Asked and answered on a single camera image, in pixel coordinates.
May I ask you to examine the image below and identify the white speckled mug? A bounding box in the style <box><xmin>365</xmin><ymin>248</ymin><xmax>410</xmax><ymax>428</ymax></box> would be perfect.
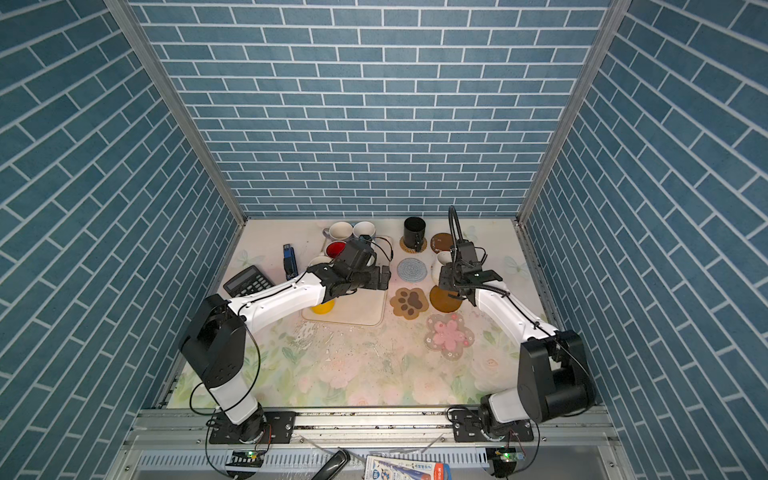
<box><xmin>431</xmin><ymin>251</ymin><xmax>454</xmax><ymax>290</ymax></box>

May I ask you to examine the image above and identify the brown cork round coaster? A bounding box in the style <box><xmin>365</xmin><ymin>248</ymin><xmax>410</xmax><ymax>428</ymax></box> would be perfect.
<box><xmin>429</xmin><ymin>286</ymin><xmax>462</xmax><ymax>313</ymax></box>

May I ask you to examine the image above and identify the beige serving tray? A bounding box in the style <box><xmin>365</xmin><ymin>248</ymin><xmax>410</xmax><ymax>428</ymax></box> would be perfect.
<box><xmin>300</xmin><ymin>235</ymin><xmax>394</xmax><ymax>328</ymax></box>

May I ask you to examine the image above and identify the dark brown wooden coaster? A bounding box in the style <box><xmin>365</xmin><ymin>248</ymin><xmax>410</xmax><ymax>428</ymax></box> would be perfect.
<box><xmin>429</xmin><ymin>232</ymin><xmax>454</xmax><ymax>254</ymax></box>

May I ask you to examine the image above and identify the blue grey woven coaster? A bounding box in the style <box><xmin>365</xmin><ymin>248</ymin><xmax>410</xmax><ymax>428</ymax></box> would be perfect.
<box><xmin>397</xmin><ymin>258</ymin><xmax>428</xmax><ymax>283</ymax></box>

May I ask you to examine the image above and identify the yellow mug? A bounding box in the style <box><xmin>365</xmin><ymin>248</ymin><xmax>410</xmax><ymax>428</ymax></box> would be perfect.
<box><xmin>310</xmin><ymin>300</ymin><xmax>335</xmax><ymax>315</ymax></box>

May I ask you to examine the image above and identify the pink flower coaster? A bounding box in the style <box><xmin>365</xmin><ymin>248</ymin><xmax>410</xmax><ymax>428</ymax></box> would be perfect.
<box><xmin>424</xmin><ymin>312</ymin><xmax>475</xmax><ymax>361</ymax></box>

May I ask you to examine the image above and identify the brown paw print coaster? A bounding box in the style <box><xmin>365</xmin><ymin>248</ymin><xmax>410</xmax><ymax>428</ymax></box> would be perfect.
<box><xmin>389</xmin><ymin>288</ymin><xmax>429</xmax><ymax>321</ymax></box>

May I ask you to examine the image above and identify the black mug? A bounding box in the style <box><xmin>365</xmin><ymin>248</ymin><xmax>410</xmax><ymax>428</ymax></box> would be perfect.
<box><xmin>403</xmin><ymin>217</ymin><xmax>426</xmax><ymax>251</ymax></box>

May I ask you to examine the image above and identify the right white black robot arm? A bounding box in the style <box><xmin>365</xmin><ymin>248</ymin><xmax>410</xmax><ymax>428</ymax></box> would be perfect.
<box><xmin>440</xmin><ymin>239</ymin><xmax>596</xmax><ymax>429</ymax></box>

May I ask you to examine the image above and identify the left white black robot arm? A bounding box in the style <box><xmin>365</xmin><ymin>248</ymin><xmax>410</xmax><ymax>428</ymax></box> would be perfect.
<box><xmin>179</xmin><ymin>238</ymin><xmax>391</xmax><ymax>427</ymax></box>

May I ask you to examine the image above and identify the red inside mug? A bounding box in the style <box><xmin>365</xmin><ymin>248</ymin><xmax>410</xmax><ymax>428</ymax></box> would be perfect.
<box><xmin>325</xmin><ymin>241</ymin><xmax>346</xmax><ymax>259</ymax></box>

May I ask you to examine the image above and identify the cream white mug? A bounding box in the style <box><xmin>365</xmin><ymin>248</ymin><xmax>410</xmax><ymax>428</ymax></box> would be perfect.
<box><xmin>308</xmin><ymin>255</ymin><xmax>332</xmax><ymax>267</ymax></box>

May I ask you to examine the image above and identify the light blue floral mug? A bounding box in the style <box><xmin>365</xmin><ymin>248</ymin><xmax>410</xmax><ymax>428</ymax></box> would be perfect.
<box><xmin>353</xmin><ymin>221</ymin><xmax>376</xmax><ymax>239</ymax></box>

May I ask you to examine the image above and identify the blue stapler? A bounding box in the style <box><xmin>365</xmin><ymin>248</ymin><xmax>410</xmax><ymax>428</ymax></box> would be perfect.
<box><xmin>283</xmin><ymin>244</ymin><xmax>299</xmax><ymax>280</ymax></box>

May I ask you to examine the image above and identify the black calculator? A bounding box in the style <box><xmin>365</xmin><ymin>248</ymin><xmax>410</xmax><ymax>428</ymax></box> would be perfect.
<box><xmin>223</xmin><ymin>265</ymin><xmax>274</xmax><ymax>298</ymax></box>

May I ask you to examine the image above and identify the black handheld device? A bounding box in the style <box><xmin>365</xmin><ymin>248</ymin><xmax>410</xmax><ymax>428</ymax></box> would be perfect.
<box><xmin>311</xmin><ymin>449</ymin><xmax>351</xmax><ymax>480</ymax></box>

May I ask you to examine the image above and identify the blue white printed package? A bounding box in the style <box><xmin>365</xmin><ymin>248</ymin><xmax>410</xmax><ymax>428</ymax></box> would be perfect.
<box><xmin>363</xmin><ymin>455</ymin><xmax>452</xmax><ymax>480</ymax></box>

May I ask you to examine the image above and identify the green circuit board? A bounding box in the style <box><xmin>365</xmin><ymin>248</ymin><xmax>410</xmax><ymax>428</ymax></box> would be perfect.
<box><xmin>225</xmin><ymin>450</ymin><xmax>265</xmax><ymax>470</ymax></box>

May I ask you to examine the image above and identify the white mug grey handle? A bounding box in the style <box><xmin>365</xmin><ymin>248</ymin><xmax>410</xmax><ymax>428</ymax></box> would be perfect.
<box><xmin>323</xmin><ymin>221</ymin><xmax>354</xmax><ymax>241</ymax></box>

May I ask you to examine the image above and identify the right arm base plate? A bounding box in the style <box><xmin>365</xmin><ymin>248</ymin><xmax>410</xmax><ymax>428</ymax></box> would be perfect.
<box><xmin>445</xmin><ymin>405</ymin><xmax>534</xmax><ymax>443</ymax></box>

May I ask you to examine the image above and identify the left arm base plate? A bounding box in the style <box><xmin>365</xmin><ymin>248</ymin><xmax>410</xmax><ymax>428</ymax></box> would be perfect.
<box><xmin>206</xmin><ymin>410</ymin><xmax>297</xmax><ymax>444</ymax></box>

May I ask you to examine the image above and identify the aluminium front rail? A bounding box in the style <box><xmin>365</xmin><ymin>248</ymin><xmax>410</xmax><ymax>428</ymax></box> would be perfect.
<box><xmin>107</xmin><ymin>406</ymin><xmax>634</xmax><ymax>479</ymax></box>

